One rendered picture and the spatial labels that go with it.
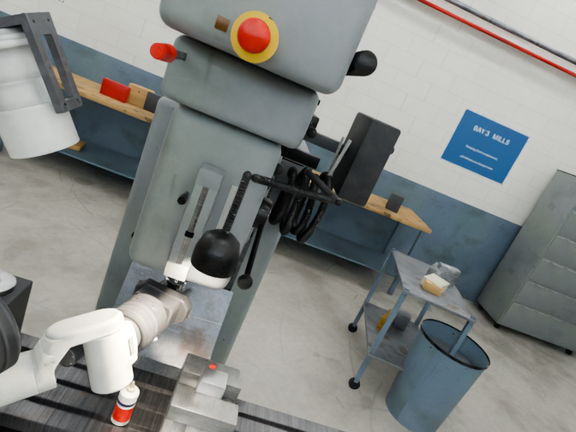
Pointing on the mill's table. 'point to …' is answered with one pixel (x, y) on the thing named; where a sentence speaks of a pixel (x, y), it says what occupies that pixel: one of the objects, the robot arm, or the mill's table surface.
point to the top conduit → (363, 63)
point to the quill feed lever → (255, 243)
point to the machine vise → (189, 379)
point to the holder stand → (15, 295)
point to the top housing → (304, 63)
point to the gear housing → (239, 93)
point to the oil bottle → (125, 405)
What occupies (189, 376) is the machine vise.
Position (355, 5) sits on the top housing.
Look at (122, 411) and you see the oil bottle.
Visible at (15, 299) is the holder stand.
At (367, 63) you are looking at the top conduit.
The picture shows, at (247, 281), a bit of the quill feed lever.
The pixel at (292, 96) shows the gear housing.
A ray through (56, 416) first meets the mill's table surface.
